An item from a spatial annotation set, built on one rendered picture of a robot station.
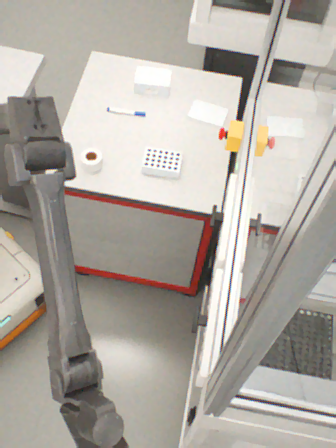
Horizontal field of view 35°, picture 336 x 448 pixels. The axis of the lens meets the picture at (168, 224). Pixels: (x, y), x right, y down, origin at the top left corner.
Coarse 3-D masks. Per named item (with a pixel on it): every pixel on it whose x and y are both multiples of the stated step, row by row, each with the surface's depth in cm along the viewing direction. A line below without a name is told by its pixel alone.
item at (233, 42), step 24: (192, 24) 195; (216, 24) 193; (240, 24) 191; (264, 24) 189; (216, 48) 205; (240, 48) 200; (216, 72) 215; (240, 72) 213; (240, 96) 224; (240, 120) 236
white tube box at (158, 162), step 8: (144, 152) 175; (152, 152) 176; (160, 152) 177; (168, 152) 176; (176, 152) 176; (144, 160) 174; (152, 160) 175; (160, 160) 175; (168, 160) 174; (176, 160) 175; (144, 168) 173; (152, 168) 173; (160, 168) 173; (168, 168) 174; (176, 168) 174; (168, 176) 175; (176, 176) 174
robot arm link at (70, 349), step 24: (24, 168) 88; (72, 168) 93; (48, 192) 89; (48, 216) 89; (48, 240) 89; (48, 264) 89; (72, 264) 91; (48, 288) 91; (72, 288) 91; (48, 312) 92; (72, 312) 90; (48, 336) 92; (72, 336) 90; (48, 360) 93; (72, 360) 91; (96, 360) 92; (72, 384) 89
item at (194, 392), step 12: (228, 180) 211; (216, 228) 240; (216, 240) 228; (204, 300) 226; (204, 312) 213; (192, 372) 210; (192, 384) 200; (192, 396) 186; (192, 408) 161; (192, 420) 163; (192, 432) 145; (204, 432) 140; (216, 432) 141; (228, 432) 138; (180, 444) 197; (192, 444) 159; (204, 444) 159; (216, 444) 155; (228, 444) 152; (240, 444) 149; (252, 444) 145; (264, 444) 142; (276, 444) 139
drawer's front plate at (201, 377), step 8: (216, 272) 141; (216, 280) 139; (216, 288) 138; (216, 296) 137; (216, 304) 136; (208, 312) 140; (216, 312) 135; (208, 320) 134; (208, 328) 132; (208, 336) 131; (208, 344) 130; (208, 352) 129; (200, 360) 136; (208, 360) 128; (200, 368) 129; (200, 376) 127; (200, 384) 133
